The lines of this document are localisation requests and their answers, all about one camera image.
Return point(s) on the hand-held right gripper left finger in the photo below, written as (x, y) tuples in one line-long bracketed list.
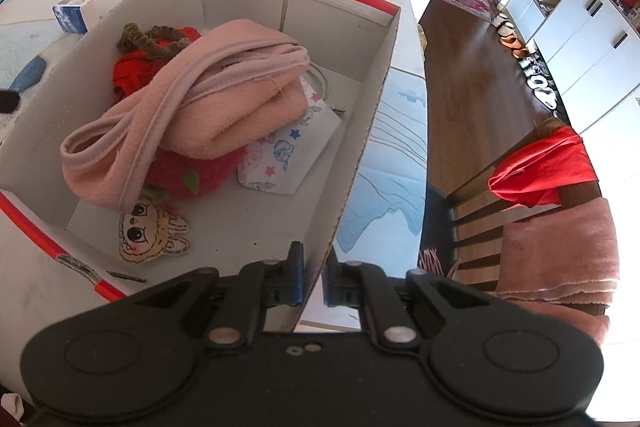
[(297, 279)]

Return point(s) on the blue card box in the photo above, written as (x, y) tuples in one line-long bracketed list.
[(70, 14)]

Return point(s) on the pink towel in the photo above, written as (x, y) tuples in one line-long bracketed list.
[(560, 252)]

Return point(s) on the cartoon print face mask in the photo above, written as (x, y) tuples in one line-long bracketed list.
[(285, 157)]

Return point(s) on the pink fleece cloth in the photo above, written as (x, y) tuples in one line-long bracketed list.
[(225, 107)]

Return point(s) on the dark wooden chair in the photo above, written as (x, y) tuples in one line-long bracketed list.
[(580, 194)]

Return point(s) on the row of shoes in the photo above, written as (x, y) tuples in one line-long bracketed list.
[(540, 82)]

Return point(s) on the white wall cabinet unit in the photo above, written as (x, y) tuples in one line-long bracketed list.
[(575, 22)]

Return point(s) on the red cloth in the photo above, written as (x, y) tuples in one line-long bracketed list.
[(545, 167)]

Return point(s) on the red cardboard box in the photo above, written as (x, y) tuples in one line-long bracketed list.
[(250, 2)]

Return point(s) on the dark metal pin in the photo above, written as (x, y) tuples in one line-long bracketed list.
[(127, 278)]

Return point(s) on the red scarf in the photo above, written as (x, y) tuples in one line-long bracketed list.
[(130, 77)]

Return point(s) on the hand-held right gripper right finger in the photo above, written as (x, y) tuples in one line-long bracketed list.
[(330, 287)]

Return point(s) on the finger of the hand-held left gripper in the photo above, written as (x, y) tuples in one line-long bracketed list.
[(7, 102)]

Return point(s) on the row of slippers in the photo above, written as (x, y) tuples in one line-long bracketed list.
[(512, 34)]

